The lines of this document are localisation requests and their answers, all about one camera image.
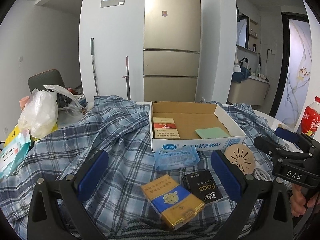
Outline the person's right hand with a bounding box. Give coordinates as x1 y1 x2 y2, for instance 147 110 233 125
290 184 319 217

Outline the yellow blue cigarette pack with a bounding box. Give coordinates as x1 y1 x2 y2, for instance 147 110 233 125
141 174 205 230

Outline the black Face tissue pack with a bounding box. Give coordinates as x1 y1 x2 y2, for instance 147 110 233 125
182 170 222 205

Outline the white round side table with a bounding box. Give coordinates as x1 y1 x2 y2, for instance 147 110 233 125
253 109 302 152

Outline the blue transparent tissue pack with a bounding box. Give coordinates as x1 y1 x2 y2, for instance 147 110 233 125
155 146 200 171

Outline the beige bathroom vanity cabinet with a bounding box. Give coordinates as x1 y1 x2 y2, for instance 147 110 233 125
227 76 268 106

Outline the grey chair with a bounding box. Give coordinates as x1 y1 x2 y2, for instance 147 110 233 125
28 69 65 93

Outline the gold three-door refrigerator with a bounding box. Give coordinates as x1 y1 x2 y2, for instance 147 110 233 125
143 0 201 102

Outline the green soft cloth pad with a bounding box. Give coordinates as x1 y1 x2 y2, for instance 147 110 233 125
195 127 230 139

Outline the teal wet wipes pack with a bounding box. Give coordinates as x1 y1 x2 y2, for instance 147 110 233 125
1 129 31 179

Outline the white plastic bag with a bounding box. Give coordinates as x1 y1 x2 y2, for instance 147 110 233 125
18 85 86 140

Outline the tan round perforated disc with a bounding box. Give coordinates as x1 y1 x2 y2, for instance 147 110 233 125
224 144 255 174

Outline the blue plaid cloth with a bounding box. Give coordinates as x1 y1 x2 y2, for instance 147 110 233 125
0 94 298 240

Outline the red tan cigarette pack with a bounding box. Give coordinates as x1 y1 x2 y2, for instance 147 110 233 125
153 117 180 139

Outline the white cardboard tray box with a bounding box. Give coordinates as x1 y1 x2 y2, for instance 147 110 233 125
149 102 246 152

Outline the grey striped knit fabric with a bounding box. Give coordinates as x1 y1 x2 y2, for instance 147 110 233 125
107 218 222 239

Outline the red drink bottle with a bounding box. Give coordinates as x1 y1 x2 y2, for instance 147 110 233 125
300 96 320 137

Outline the pink cup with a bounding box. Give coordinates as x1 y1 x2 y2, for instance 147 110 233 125
19 96 30 111

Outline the white coiled charger cable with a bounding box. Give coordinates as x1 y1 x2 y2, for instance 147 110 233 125
253 160 275 182

